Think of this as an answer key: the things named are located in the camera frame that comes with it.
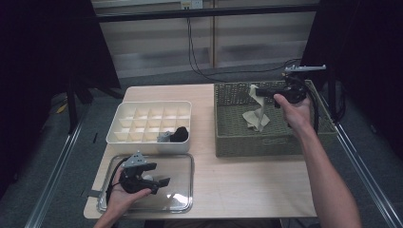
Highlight black metal stand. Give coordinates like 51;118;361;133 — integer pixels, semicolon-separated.
326;60;346;123
66;75;125;135

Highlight black wall cable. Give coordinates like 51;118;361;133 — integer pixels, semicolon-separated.
186;17;302;84

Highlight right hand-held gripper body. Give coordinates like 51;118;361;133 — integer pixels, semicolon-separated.
280;65;327;105

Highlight grey sock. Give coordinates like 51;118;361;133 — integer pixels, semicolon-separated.
157;130;174;143

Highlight white divided storage box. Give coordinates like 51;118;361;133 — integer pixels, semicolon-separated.
105;100;194;155

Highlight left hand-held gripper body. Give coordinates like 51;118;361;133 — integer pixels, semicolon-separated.
118;151;160;195

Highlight metal floor rail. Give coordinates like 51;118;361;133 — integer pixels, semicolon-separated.
319;94;403;228
25;120;85;228

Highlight white wall socket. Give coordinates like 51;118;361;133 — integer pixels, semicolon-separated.
180;0;203;10

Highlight left hand-held gripper cable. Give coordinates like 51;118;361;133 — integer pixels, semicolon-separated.
105;156;130;203

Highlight black horizontal bar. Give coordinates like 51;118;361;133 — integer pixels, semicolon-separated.
94;3;321;23

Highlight black sock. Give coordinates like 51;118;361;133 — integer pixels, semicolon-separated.
169;126;190;143

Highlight hand-held gripper cable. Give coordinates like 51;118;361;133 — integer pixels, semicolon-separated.
105;156;130;203
304;83;321;135

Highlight beige sock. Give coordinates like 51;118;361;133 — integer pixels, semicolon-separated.
248;84;269;117
241;108;271;133

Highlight right hand-held gripper cable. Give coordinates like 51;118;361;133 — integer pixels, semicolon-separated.
304;83;321;135

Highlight green woven basket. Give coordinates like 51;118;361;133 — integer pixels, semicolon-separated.
213;79;337;159

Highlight black curtain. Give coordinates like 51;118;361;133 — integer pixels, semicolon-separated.
297;0;403;160
0;0;122;191

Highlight person's left hand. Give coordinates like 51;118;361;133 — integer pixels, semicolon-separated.
106;172;153;220

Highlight person's right hand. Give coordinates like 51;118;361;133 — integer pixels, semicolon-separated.
273;93;314;137

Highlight clear plastic lid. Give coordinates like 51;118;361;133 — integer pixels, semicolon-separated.
97;153;195;214

